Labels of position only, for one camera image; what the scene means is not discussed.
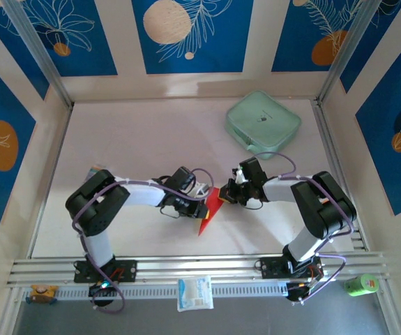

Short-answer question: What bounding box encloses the red paper sheet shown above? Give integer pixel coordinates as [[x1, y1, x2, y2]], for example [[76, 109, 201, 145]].
[[197, 187, 224, 237]]

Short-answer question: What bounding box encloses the mint green zip pouch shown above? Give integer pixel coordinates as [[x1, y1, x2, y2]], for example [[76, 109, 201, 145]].
[[223, 89, 302, 161]]

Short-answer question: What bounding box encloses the white tissue packet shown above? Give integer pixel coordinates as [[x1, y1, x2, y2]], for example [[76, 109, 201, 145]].
[[176, 274, 215, 313]]

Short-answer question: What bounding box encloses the small printed sachet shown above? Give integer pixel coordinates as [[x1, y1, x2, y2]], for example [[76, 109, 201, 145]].
[[86, 164, 106, 179]]

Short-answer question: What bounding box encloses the green bottle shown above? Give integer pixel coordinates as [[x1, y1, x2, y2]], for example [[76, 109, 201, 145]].
[[343, 274, 380, 297]]

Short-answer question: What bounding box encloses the small yellow toy object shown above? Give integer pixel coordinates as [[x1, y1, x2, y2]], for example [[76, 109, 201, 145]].
[[29, 284, 59, 305]]

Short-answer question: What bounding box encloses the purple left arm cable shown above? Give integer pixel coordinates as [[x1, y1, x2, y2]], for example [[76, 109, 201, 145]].
[[71, 168, 215, 314]]

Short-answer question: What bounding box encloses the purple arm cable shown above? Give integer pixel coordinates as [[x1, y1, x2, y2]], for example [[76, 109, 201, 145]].
[[255, 151, 355, 304], [71, 168, 215, 314]]

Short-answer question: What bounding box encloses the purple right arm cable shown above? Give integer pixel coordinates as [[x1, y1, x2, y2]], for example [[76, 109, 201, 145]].
[[255, 151, 355, 304]]

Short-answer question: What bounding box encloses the aluminium mounting rail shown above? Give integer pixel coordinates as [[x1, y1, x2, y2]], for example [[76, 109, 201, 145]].
[[6, 251, 391, 288]]

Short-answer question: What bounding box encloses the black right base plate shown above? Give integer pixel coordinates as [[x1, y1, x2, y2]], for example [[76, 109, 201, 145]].
[[255, 256, 323, 280]]

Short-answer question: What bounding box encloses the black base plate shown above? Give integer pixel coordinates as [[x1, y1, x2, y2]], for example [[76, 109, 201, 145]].
[[73, 258, 138, 283], [255, 256, 323, 280]]

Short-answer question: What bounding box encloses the aluminium table edge rail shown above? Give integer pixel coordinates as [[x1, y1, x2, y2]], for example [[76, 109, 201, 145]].
[[310, 99, 367, 252], [27, 104, 74, 260]]

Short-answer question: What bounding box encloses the white slotted cable duct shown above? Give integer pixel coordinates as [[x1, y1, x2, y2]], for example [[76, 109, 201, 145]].
[[21, 281, 291, 303]]

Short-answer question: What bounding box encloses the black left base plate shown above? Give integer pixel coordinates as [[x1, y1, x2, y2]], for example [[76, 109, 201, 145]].
[[73, 258, 138, 283]]

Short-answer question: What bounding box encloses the aluminium frame post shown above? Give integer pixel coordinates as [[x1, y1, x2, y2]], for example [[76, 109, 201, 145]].
[[1, 0, 75, 110], [317, 0, 386, 105]]

